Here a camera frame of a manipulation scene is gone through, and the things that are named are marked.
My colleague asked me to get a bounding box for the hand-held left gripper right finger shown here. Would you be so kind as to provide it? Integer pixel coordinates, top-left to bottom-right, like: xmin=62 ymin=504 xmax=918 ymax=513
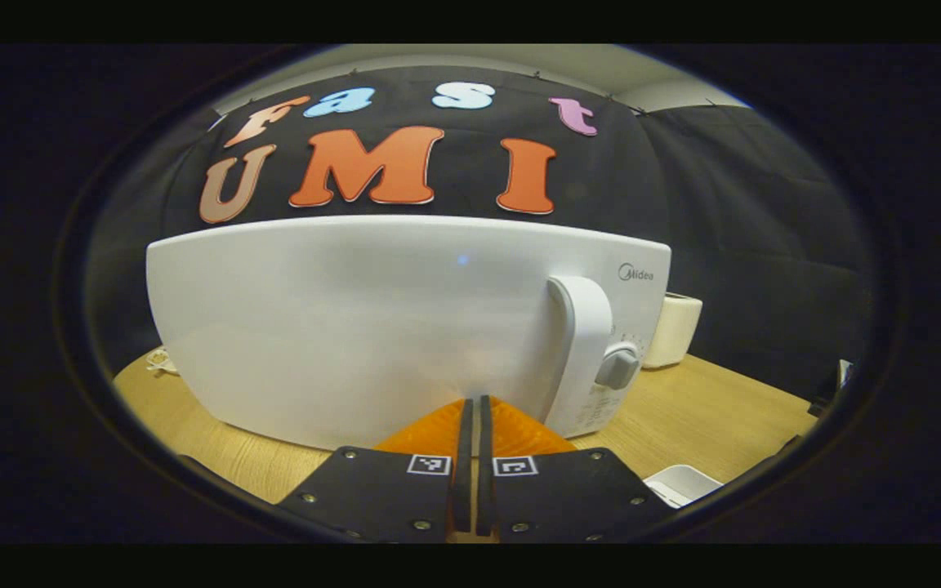
xmin=476 ymin=395 xmax=673 ymax=545

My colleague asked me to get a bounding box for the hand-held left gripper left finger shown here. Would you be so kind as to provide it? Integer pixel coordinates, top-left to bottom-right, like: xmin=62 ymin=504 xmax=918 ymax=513
xmin=274 ymin=397 xmax=474 ymax=545

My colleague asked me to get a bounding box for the white microwave oven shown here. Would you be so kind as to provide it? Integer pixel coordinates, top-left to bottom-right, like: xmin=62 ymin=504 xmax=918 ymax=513
xmin=145 ymin=214 xmax=673 ymax=452

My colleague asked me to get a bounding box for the white rectangular tray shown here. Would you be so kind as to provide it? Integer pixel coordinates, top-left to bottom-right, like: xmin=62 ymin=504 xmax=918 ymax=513
xmin=643 ymin=464 xmax=724 ymax=510

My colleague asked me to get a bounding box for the white square appliance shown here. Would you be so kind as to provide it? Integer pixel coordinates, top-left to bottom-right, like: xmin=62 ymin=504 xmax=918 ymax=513
xmin=642 ymin=292 xmax=704 ymax=369

